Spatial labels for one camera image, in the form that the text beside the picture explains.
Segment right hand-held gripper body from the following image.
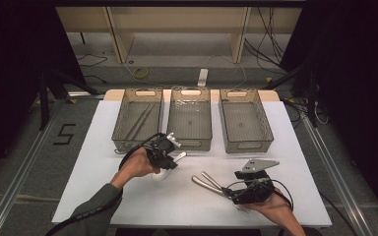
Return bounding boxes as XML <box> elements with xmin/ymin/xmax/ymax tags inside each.
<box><xmin>233</xmin><ymin>158</ymin><xmax>281</xmax><ymax>206</ymax></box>

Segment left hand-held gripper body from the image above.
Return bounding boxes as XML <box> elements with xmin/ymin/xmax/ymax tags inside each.
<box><xmin>146</xmin><ymin>132</ymin><xmax>182</xmax><ymax>165</ymax></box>

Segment white plastic spoon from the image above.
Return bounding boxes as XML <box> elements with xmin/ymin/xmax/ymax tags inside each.
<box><xmin>151</xmin><ymin>150</ymin><xmax>188</xmax><ymax>182</ymax></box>

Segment silver metal fork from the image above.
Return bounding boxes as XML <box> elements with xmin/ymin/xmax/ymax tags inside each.
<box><xmin>200</xmin><ymin>170</ymin><xmax>226</xmax><ymax>192</ymax></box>

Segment smoky clear plastic bin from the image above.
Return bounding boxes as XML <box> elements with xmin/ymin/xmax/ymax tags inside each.
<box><xmin>165</xmin><ymin>87</ymin><xmax>214</xmax><ymax>152</ymax></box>
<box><xmin>111</xmin><ymin>88</ymin><xmax>164</xmax><ymax>154</ymax></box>
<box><xmin>219</xmin><ymin>88</ymin><xmax>275</xmax><ymax>154</ymax></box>

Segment person's right hand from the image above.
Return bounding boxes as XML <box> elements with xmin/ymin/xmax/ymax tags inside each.
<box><xmin>242</xmin><ymin>187</ymin><xmax>297</xmax><ymax>228</ymax></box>

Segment person's left hand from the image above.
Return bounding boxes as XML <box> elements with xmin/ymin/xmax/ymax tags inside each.
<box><xmin>110</xmin><ymin>147</ymin><xmax>162</xmax><ymax>192</ymax></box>

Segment white table sheet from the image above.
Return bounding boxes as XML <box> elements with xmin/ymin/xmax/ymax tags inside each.
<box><xmin>51</xmin><ymin>98</ymin><xmax>333</xmax><ymax>229</ymax></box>

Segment white power strip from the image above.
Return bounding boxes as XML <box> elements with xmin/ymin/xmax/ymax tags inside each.
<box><xmin>197</xmin><ymin>68</ymin><xmax>210</xmax><ymax>88</ymax></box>

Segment black metal stand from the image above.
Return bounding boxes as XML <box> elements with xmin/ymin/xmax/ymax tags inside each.
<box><xmin>37</xmin><ymin>68</ymin><xmax>101</xmax><ymax>132</ymax></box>
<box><xmin>265</xmin><ymin>60</ymin><xmax>320</xmax><ymax>128</ymax></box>

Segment wooden shelf unit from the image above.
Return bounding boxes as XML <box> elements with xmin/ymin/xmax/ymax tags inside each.
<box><xmin>55</xmin><ymin>6</ymin><xmax>303</xmax><ymax>65</ymax></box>

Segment dark curtain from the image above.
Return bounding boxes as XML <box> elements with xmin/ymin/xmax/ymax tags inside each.
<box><xmin>280</xmin><ymin>0</ymin><xmax>378</xmax><ymax>217</ymax></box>
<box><xmin>0</xmin><ymin>0</ymin><xmax>87</xmax><ymax>185</ymax></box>

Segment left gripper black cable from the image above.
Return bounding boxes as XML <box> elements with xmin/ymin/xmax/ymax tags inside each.
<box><xmin>43</xmin><ymin>132</ymin><xmax>165</xmax><ymax>236</ymax></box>

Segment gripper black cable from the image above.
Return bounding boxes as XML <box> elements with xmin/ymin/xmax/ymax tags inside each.
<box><xmin>43</xmin><ymin>132</ymin><xmax>165</xmax><ymax>236</ymax></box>
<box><xmin>225</xmin><ymin>178</ymin><xmax>295</xmax><ymax>212</ymax></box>

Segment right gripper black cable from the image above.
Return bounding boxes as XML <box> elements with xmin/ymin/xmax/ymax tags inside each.
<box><xmin>225</xmin><ymin>178</ymin><xmax>295</xmax><ymax>212</ymax></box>

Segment yellow cable coil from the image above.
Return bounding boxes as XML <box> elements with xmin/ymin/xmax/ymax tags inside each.
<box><xmin>132</xmin><ymin>67</ymin><xmax>151</xmax><ymax>82</ymax></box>

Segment thick black floor cable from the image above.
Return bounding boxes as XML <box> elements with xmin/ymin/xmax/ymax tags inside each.
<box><xmin>319</xmin><ymin>192</ymin><xmax>357</xmax><ymax>234</ymax></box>

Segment aluminium rail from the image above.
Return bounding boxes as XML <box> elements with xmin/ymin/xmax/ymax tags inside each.
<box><xmin>0</xmin><ymin>97</ymin><xmax>65</xmax><ymax>236</ymax></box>
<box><xmin>300</xmin><ymin>114</ymin><xmax>375</xmax><ymax>236</ymax></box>

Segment tangled floor cables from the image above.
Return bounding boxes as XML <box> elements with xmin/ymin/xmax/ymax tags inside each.
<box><xmin>283</xmin><ymin>97</ymin><xmax>330</xmax><ymax>130</ymax></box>

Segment thin black floor cable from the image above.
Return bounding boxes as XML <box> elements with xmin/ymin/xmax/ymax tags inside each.
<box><xmin>77</xmin><ymin>53</ymin><xmax>108</xmax><ymax>68</ymax></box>

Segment white cable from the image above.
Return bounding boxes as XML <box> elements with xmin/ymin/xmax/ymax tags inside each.
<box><xmin>206</xmin><ymin>53</ymin><xmax>248</xmax><ymax>89</ymax></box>

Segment black cable bundle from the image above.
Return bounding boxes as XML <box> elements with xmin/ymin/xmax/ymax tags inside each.
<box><xmin>244</xmin><ymin>7</ymin><xmax>288</xmax><ymax>68</ymax></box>

